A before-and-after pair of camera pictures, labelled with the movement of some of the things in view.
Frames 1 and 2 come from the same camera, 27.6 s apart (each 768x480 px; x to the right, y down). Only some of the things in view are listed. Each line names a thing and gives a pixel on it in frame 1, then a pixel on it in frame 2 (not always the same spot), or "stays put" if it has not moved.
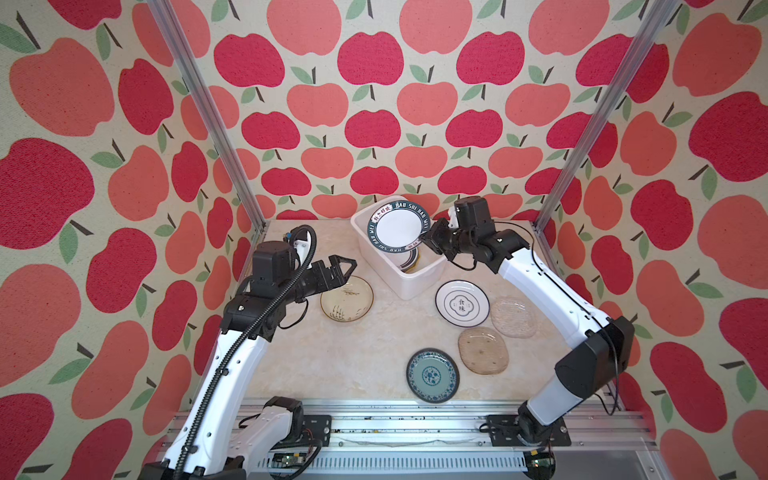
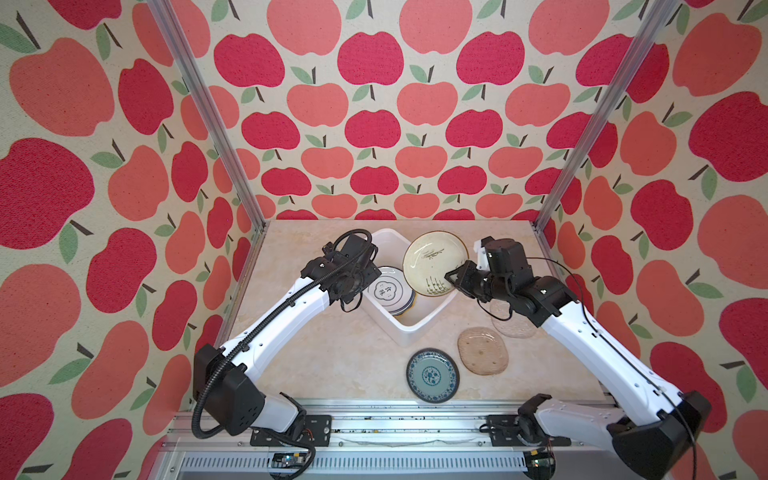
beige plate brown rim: [350, 302] to [429, 258]
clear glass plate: [513, 316] stays put
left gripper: [338, 279] to [372, 272]
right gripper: [432, 237] to [462, 281]
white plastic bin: [382, 264] to [391, 246]
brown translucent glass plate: [483, 350] stays put
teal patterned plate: [432, 375] stays put
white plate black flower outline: [462, 303] to [391, 291]
